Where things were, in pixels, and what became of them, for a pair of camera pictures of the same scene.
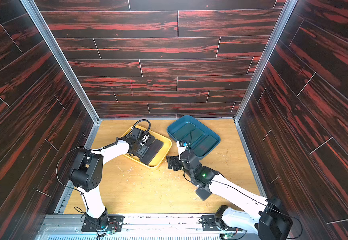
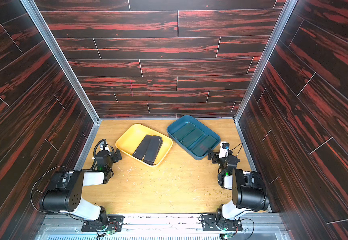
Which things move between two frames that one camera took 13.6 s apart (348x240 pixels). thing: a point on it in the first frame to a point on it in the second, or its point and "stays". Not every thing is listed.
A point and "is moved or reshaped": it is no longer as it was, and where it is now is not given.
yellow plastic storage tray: [159, 159] stays
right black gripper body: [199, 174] to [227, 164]
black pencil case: [203, 194] to [152, 153]
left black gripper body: [141, 149] to [113, 159]
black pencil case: [155, 145] is moved or reshaped
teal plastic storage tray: [198, 136] stays
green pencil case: [205, 146] stays
